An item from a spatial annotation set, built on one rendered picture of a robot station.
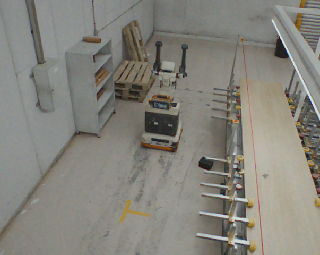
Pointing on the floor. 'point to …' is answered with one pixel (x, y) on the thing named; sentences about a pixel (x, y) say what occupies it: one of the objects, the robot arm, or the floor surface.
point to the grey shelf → (92, 122)
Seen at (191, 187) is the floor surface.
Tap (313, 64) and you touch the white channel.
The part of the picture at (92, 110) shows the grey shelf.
